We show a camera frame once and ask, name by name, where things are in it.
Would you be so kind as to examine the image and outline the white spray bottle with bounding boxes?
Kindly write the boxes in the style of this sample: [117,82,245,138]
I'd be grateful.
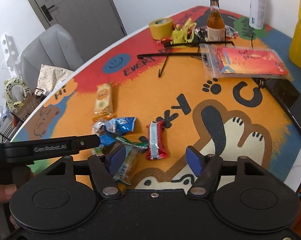
[249,0,266,30]

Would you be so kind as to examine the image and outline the blue green snack packet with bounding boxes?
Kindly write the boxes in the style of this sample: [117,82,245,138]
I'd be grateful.
[91,133,116,156]

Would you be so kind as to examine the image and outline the red booklet in bag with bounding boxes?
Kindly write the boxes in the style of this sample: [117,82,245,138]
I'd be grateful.
[201,44,289,79]

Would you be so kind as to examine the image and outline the yellow wrapped candy pile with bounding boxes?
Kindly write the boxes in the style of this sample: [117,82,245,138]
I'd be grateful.
[171,18,197,44]

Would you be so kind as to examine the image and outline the colourful cartoon table mat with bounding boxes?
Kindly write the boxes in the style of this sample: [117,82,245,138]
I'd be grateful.
[11,4,301,190]

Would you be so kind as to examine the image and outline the small amber glass bottle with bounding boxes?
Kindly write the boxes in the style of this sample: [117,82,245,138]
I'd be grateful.
[206,0,225,42]

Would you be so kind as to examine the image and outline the yellow tape roll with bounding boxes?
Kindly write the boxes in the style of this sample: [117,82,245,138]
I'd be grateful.
[148,18,174,40]

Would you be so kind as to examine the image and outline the teal beige snack packet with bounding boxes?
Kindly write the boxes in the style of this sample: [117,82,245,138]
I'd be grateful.
[113,135,148,186]

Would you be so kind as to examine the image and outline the grey armchair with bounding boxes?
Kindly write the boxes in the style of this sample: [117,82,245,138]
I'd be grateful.
[20,24,85,89]

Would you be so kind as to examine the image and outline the grey door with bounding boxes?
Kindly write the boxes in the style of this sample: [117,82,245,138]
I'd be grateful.
[28,0,127,60]

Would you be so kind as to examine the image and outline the red white striped snack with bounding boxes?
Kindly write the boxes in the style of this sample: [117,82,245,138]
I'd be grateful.
[146,120,168,160]

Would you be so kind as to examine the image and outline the clear dark cookie packet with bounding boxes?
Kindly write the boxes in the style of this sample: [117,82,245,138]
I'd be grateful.
[91,119,106,136]

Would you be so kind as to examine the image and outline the dotted beige cushion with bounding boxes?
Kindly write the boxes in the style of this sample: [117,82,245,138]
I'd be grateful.
[37,64,73,92]

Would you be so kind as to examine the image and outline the orange cracker packet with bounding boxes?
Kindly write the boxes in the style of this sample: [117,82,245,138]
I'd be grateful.
[93,83,114,120]

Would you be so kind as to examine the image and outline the black phone near juice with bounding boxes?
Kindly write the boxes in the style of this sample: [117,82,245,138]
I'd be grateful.
[264,79,301,135]

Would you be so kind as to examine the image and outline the person's left hand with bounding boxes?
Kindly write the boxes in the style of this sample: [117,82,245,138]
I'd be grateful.
[0,182,19,230]

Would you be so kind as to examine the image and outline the blue crinkled snack packet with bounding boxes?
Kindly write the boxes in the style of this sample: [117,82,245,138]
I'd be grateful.
[105,117,136,135]

